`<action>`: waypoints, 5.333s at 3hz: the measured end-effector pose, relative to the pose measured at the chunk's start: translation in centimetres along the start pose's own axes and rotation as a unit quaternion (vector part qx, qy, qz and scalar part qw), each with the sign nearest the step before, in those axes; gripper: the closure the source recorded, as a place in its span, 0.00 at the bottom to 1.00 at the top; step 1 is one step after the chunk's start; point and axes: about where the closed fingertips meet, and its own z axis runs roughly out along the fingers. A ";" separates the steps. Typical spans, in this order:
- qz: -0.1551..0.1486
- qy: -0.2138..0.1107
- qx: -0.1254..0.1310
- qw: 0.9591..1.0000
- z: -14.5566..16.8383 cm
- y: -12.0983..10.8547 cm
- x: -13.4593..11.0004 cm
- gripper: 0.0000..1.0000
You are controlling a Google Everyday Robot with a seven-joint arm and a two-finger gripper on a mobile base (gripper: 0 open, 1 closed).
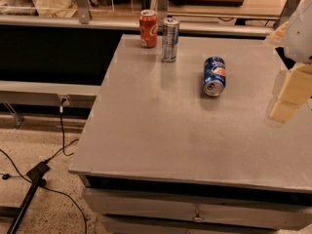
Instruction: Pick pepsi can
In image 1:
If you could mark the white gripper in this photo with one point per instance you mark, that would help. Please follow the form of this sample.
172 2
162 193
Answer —
299 38

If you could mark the blue pepsi can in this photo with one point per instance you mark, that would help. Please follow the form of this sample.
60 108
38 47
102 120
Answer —
214 78

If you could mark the silver blue energy drink can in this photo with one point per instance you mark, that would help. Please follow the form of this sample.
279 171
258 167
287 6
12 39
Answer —
169 39

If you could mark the orange soda can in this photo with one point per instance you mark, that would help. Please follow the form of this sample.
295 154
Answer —
148 28

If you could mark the grey cabinet drawer front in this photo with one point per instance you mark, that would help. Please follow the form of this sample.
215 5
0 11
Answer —
212 210

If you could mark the black metal floor stand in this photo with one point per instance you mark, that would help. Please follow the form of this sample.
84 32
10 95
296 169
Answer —
17 213

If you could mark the grey metal bracket right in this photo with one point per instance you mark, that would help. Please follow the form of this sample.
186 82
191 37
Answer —
289 8

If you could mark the grey metal bracket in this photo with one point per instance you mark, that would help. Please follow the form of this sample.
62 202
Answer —
162 8
289 8
83 11

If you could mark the grey metal bracket middle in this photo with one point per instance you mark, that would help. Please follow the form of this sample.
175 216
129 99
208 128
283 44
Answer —
162 8

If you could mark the metal drawer handle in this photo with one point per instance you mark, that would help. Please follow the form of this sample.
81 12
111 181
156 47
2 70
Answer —
197 217

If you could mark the grey metal rail bench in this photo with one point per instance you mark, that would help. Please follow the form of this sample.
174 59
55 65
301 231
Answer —
48 94

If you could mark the grey metal bracket left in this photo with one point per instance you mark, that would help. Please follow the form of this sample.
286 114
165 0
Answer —
83 11

